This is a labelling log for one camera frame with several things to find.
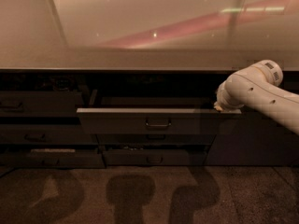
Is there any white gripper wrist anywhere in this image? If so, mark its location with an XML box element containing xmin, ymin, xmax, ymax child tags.
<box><xmin>214</xmin><ymin>82</ymin><xmax>243</xmax><ymax>112</ymax></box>

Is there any dark drawer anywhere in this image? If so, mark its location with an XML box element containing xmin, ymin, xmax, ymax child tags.
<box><xmin>0</xmin><ymin>91</ymin><xmax>84</xmax><ymax>118</ymax></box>
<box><xmin>102</xmin><ymin>148</ymin><xmax>208</xmax><ymax>167</ymax></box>
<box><xmin>77</xmin><ymin>91</ymin><xmax>242</xmax><ymax>135</ymax></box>
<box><xmin>0</xmin><ymin>124</ymin><xmax>97</xmax><ymax>145</ymax></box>
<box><xmin>97</xmin><ymin>134</ymin><xmax>215</xmax><ymax>145</ymax></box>
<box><xmin>0</xmin><ymin>148</ymin><xmax>105</xmax><ymax>169</ymax></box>

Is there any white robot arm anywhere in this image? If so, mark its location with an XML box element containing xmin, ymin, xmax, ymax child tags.
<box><xmin>214</xmin><ymin>60</ymin><xmax>299</xmax><ymax>134</ymax></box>

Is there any pale flat item in drawer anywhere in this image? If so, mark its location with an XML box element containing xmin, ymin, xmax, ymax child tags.
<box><xmin>30</xmin><ymin>148</ymin><xmax>76</xmax><ymax>153</ymax></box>

